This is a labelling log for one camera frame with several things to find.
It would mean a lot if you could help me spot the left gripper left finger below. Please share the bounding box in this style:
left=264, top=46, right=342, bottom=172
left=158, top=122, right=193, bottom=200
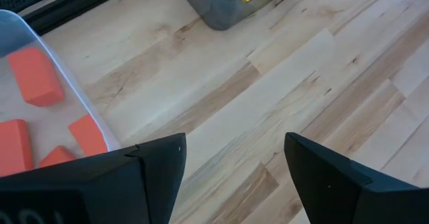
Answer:
left=0, top=132, right=187, bottom=224

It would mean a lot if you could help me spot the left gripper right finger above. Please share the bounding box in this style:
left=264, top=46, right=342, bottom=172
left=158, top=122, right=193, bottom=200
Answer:
left=284, top=131, right=429, bottom=224

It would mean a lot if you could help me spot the red cube block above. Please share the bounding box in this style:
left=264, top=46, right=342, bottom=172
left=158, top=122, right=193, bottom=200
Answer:
left=68, top=113, right=109, bottom=158

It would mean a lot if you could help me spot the long red block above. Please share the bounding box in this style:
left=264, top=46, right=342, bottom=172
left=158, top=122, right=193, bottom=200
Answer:
left=8, top=48, right=65, bottom=108

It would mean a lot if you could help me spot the red triangular block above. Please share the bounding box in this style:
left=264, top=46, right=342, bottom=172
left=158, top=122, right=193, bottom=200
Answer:
left=39, top=145, right=76, bottom=169

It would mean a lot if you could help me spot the clear plastic bin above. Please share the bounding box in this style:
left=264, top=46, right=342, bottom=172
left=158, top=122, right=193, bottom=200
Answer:
left=172, top=0, right=294, bottom=32
left=0, top=9, right=121, bottom=178

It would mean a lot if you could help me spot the red rectangular block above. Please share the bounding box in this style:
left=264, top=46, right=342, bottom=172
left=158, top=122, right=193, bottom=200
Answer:
left=0, top=119, right=35, bottom=178

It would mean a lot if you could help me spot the centre clear plastic bin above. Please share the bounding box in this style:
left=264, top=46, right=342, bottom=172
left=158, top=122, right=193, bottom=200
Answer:
left=172, top=0, right=294, bottom=32

